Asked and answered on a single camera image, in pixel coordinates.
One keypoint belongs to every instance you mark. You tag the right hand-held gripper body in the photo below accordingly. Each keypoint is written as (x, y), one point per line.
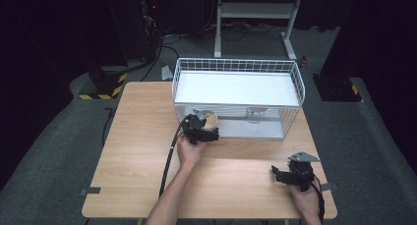
(300, 172)

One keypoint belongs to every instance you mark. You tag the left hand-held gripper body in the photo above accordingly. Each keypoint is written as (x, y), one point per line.
(195, 128)

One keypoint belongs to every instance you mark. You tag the wooden bowl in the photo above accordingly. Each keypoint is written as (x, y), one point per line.
(211, 122)

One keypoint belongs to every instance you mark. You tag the clear glass cup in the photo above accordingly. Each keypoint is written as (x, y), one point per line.
(255, 117)

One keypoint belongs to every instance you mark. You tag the person's left hand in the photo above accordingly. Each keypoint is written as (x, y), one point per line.
(190, 153)

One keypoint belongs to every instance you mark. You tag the person's right hand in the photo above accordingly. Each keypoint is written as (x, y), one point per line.
(306, 200)

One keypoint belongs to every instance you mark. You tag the grey tape piece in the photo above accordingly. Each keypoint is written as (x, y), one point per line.
(91, 191)
(328, 186)

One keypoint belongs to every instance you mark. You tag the small white floor box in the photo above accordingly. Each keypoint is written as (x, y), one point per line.
(166, 73)

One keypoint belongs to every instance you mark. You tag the black stand base yellow stripes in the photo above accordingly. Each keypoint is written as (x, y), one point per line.
(105, 84)
(341, 87)

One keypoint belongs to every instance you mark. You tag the black equipment tower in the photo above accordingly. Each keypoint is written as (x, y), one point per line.
(134, 22)

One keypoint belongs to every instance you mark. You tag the white metal stand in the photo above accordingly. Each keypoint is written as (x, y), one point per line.
(255, 10)

